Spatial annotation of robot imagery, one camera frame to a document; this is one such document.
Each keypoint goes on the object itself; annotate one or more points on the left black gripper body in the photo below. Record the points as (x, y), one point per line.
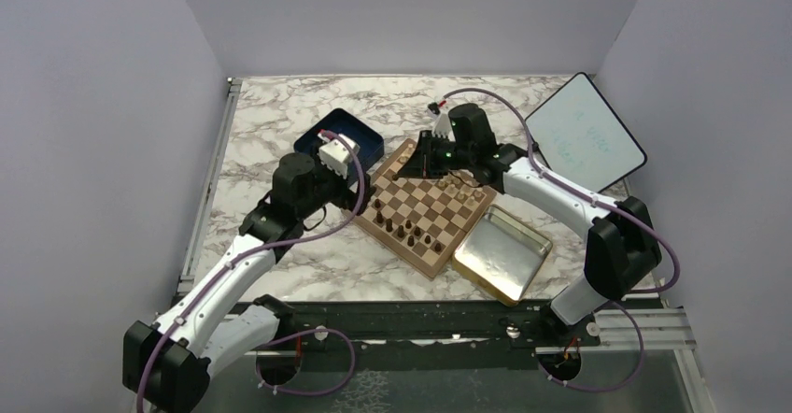
(330, 186)

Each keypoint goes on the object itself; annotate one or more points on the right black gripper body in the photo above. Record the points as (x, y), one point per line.
(448, 156)

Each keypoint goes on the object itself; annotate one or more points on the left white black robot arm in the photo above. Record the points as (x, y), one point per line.
(288, 215)

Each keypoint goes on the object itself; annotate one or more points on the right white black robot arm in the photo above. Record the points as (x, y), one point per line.
(620, 248)

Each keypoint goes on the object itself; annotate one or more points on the wooden chess board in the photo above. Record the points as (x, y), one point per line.
(445, 208)

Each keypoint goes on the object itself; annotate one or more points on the blue square tin tray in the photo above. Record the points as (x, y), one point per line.
(340, 121)

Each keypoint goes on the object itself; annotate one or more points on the gold metal tin lid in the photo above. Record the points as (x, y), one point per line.
(501, 255)

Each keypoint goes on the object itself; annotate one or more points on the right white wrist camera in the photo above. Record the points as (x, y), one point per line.
(442, 126)

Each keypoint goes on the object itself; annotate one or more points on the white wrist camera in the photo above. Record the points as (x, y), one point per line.
(337, 151)
(442, 126)

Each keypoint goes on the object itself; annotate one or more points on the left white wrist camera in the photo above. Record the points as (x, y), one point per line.
(337, 151)

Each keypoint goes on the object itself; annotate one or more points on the small whiteboard black frame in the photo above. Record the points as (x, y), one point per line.
(582, 138)

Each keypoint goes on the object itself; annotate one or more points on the aluminium frame rail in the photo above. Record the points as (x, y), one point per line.
(163, 362)

